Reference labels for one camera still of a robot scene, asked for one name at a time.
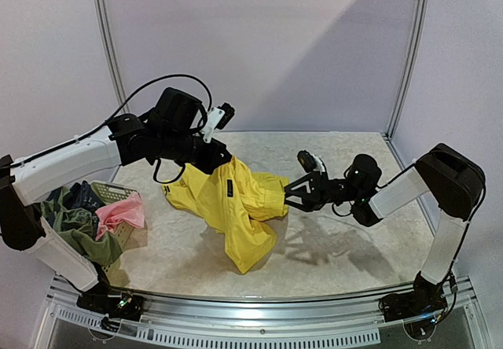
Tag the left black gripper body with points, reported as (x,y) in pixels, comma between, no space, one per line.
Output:
(206,162)

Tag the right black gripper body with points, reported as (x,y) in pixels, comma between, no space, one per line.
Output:
(319,190)

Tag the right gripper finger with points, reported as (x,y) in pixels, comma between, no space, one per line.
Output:
(309,185)
(305,203)

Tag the yellow shorts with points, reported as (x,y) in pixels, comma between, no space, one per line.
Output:
(237,203)

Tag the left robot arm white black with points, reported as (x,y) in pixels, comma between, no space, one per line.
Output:
(177,128)

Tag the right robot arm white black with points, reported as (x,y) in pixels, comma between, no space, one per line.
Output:
(457,184)

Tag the beige plastic laundry basket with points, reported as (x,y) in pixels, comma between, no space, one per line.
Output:
(112,245)

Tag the pink garment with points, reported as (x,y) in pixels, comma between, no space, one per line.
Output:
(130,211)

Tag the dark blue garment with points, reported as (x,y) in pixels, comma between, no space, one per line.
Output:
(82,196)

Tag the olive green garment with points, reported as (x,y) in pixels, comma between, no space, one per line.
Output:
(75,226)

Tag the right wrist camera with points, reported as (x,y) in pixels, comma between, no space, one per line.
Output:
(311,162)

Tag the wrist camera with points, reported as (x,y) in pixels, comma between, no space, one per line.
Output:
(217,119)
(311,162)

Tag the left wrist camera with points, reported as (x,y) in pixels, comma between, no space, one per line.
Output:
(217,119)

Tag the aluminium front rail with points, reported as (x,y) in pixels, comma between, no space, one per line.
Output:
(345,321)

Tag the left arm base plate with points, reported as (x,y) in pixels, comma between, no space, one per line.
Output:
(114,303)

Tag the right aluminium frame post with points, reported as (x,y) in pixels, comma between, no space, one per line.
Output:
(419,12)

